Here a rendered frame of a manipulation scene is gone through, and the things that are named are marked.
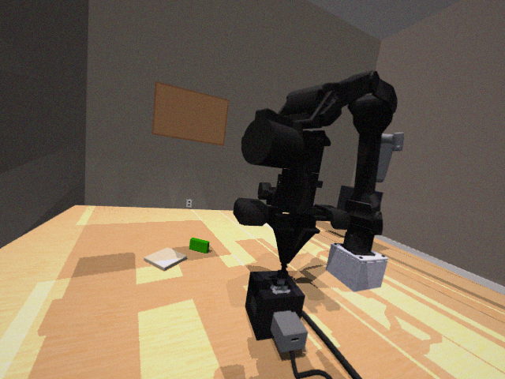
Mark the green rectangular block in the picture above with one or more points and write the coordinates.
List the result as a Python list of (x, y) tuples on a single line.
[(199, 245)]

